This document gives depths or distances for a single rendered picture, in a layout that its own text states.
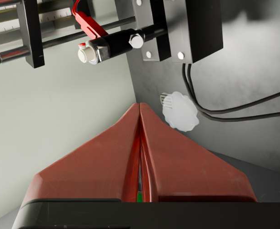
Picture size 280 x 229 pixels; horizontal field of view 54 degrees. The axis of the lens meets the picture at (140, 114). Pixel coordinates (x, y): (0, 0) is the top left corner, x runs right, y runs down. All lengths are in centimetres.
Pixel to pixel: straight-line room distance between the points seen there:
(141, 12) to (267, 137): 32
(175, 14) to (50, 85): 34
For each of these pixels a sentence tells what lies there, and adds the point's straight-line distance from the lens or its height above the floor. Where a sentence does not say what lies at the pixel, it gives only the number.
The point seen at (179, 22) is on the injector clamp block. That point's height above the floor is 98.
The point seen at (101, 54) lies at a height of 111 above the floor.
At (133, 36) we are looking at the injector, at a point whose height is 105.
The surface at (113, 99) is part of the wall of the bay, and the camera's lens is 72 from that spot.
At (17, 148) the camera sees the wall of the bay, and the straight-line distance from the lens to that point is 62.
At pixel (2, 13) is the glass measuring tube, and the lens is 56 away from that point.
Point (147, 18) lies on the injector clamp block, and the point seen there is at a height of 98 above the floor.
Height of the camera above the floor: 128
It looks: 35 degrees down
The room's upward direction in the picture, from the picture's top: 120 degrees counter-clockwise
